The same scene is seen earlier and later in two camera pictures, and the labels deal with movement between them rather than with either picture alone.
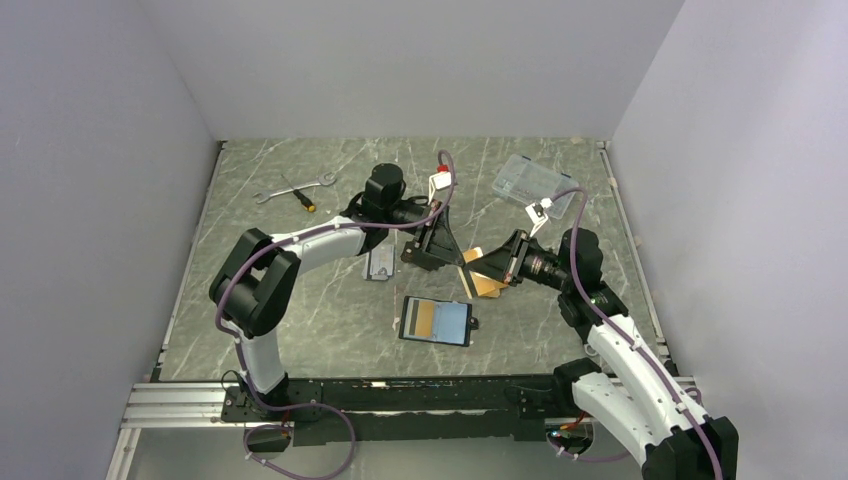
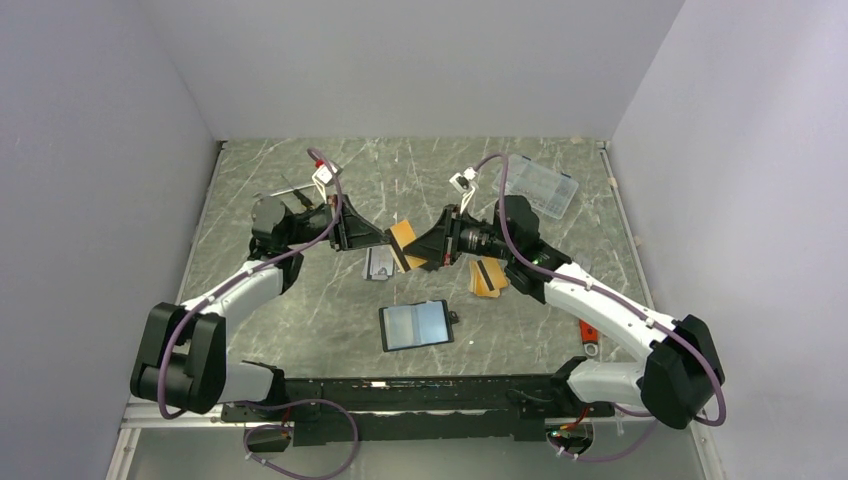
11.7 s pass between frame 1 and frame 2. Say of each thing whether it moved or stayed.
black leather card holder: moved
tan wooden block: stayed
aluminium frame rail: stayed
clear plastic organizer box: stayed
